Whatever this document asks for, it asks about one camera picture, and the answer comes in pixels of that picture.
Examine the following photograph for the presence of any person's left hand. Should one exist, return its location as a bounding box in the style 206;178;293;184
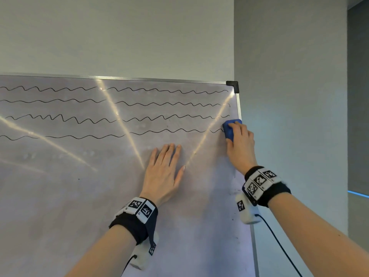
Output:
139;143;186;207

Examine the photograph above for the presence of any person's right hand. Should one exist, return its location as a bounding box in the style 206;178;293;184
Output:
226;122;258;176

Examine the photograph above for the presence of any blue whiteboard eraser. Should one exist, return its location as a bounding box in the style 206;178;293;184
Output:
222;119;243;142

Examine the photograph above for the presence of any white whiteboard with wavy lines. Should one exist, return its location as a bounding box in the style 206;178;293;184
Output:
0;72;260;277

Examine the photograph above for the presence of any person's left forearm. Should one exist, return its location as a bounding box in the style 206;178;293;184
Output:
65;225;136;277

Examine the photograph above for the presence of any person's right forearm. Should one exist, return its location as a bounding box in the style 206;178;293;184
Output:
268;193;369;277

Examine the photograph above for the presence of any black wristband with marker tags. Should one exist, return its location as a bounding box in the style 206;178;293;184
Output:
109;197;159;245
242;166;292;208

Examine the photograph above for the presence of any white wrist camera unit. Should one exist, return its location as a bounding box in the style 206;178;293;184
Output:
130;231;160;271
235;193;261;225

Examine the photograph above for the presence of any black cable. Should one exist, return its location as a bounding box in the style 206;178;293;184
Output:
121;254;138;277
255;214;303;277

